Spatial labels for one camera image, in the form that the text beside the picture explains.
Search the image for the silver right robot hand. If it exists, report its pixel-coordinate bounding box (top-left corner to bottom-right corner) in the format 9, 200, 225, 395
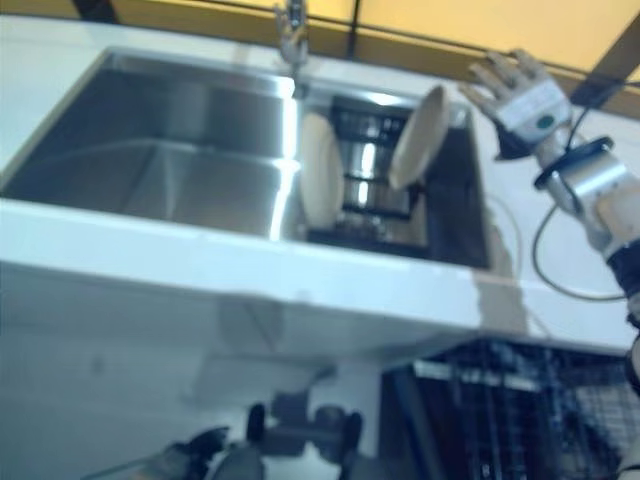
459, 47, 574, 147

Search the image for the dark left robot hand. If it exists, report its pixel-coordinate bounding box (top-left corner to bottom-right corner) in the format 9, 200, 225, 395
177, 425, 232, 466

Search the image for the beige round ceramic plate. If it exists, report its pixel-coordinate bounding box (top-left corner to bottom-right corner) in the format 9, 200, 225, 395
388, 84, 449, 191
298, 112, 346, 229

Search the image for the black robot right foot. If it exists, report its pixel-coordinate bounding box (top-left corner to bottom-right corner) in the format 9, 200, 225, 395
344, 410, 364, 449

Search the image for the black sink dish rack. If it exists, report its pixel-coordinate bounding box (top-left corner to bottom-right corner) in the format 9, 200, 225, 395
303, 92, 452, 251

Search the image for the chrome kitchen faucet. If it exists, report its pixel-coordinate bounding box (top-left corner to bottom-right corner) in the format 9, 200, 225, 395
272, 0, 312, 97

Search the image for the stainless steel kitchen sink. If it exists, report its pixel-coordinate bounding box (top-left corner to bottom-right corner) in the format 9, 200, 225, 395
0, 46, 502, 274

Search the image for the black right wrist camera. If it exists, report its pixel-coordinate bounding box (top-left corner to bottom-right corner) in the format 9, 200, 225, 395
493, 117, 532, 162

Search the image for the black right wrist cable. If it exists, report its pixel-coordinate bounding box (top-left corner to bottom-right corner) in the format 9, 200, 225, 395
530, 137, 629, 302

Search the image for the black wire dishwasher rack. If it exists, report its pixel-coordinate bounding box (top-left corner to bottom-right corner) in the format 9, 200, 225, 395
413, 339, 640, 480

